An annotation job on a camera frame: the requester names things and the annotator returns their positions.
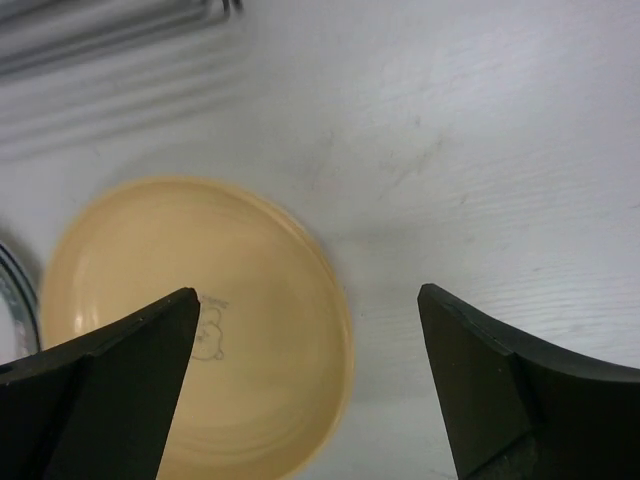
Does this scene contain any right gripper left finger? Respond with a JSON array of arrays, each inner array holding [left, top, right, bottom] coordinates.
[[1, 288, 200, 479]]

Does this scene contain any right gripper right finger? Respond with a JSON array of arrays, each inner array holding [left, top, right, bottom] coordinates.
[[417, 284, 639, 479]]

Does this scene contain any teal banded lettered plate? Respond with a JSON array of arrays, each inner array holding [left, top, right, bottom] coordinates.
[[1, 240, 41, 364]]

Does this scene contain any yellow plate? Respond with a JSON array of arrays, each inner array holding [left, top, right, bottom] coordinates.
[[39, 176, 354, 479]]

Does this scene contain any metal wire dish rack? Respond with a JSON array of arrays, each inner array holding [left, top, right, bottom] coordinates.
[[1, 1, 244, 78]]

